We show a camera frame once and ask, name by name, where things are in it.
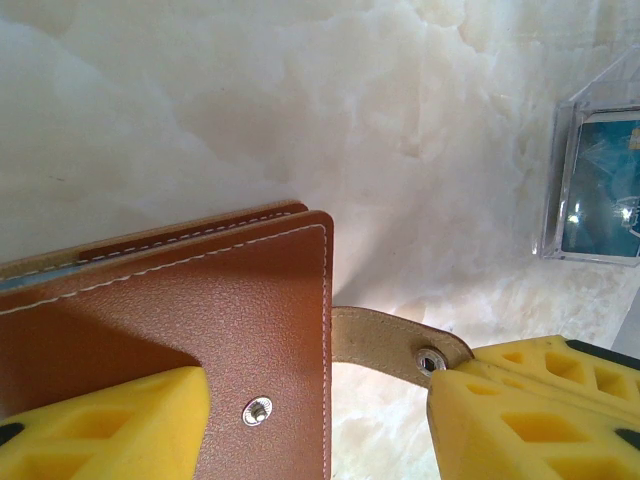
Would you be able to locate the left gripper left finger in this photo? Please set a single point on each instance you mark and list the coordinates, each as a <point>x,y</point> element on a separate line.
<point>100,440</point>

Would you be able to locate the blue credit card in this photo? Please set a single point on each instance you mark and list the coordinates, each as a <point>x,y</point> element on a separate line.
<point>600,200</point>

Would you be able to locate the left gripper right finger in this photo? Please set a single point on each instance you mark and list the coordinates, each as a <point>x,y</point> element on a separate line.
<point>540,430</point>

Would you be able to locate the brown box base blue insert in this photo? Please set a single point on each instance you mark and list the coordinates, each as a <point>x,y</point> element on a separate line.
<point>225,310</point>

